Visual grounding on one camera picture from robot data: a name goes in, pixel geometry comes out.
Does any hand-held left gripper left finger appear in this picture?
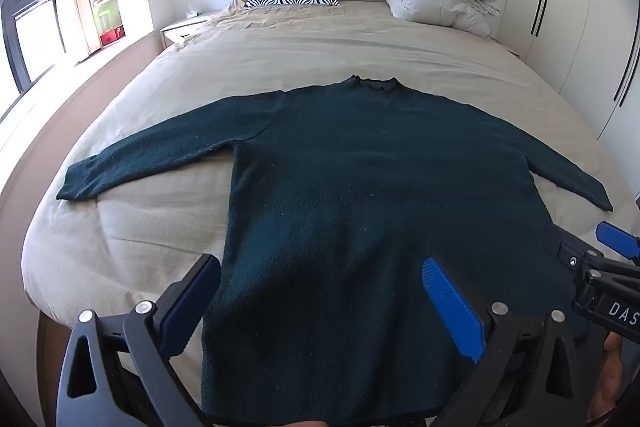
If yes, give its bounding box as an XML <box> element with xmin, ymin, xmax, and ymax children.
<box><xmin>57</xmin><ymin>252</ymin><xmax>223</xmax><ymax>427</ymax></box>

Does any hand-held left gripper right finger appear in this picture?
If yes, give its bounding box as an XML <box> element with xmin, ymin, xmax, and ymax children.
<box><xmin>421</xmin><ymin>256</ymin><xmax>608</xmax><ymax>427</ymax></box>

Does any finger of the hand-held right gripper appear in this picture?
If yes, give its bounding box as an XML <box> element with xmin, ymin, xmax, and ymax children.
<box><xmin>595</xmin><ymin>221</ymin><xmax>640</xmax><ymax>265</ymax></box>
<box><xmin>556</xmin><ymin>237</ymin><xmax>640</xmax><ymax>295</ymax></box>

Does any dark green sweater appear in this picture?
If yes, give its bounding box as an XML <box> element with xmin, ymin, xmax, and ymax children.
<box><xmin>56</xmin><ymin>76</ymin><xmax>614</xmax><ymax>427</ymax></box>

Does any person's right hand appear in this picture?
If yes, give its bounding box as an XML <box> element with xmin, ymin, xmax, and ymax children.
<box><xmin>589</xmin><ymin>332</ymin><xmax>626</xmax><ymax>425</ymax></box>

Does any white wardrobe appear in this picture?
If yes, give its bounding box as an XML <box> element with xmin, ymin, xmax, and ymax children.
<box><xmin>500</xmin><ymin>0</ymin><xmax>640</xmax><ymax>142</ymax></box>

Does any white nightstand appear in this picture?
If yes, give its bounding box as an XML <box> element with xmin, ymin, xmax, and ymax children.
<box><xmin>160</xmin><ymin>10</ymin><xmax>221</xmax><ymax>51</ymax></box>

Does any red box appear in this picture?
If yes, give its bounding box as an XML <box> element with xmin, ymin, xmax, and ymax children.
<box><xmin>99</xmin><ymin>26</ymin><xmax>124</xmax><ymax>48</ymax></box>

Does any beige bed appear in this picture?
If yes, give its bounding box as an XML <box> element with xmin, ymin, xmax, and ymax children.
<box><xmin>22</xmin><ymin>0</ymin><xmax>640</xmax><ymax>427</ymax></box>

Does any black framed window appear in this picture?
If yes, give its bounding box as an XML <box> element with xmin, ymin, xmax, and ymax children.
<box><xmin>0</xmin><ymin>0</ymin><xmax>68</xmax><ymax>96</ymax></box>

